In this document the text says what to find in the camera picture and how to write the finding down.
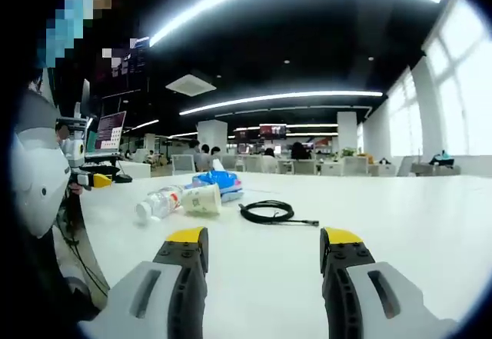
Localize dark teal bag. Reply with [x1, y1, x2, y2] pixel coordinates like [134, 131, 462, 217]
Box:
[428, 149, 455, 166]

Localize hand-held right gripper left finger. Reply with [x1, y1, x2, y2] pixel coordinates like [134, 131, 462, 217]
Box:
[88, 226, 210, 339]

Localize white grey worn device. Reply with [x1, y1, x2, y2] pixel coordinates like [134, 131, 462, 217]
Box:
[10, 95, 72, 240]

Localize white table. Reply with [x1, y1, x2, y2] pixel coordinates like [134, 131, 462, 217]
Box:
[78, 171, 492, 339]

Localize ceiling air vent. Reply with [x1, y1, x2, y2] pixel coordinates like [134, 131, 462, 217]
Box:
[165, 72, 218, 97]

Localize clear plastic water bottle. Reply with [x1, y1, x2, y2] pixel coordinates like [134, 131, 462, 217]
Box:
[134, 184, 186, 227]

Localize hanging display screen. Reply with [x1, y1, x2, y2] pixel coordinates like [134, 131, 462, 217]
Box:
[259, 123, 288, 139]

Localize open laptop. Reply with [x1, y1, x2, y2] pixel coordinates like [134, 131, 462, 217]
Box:
[85, 111, 127, 158]

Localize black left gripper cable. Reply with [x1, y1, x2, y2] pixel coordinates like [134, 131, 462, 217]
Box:
[56, 191, 111, 291]

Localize white paper cup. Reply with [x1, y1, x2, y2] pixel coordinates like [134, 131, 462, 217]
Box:
[180, 183, 223, 216]

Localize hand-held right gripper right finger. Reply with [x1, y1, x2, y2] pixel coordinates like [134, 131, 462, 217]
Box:
[320, 226, 462, 339]

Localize person's dark clothing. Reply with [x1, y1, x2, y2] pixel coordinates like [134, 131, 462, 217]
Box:
[21, 219, 111, 327]

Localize large dark monitor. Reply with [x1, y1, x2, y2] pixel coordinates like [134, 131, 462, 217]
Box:
[91, 37, 151, 98]

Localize blue tissue pack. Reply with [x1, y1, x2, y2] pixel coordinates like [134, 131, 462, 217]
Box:
[191, 157, 245, 204]

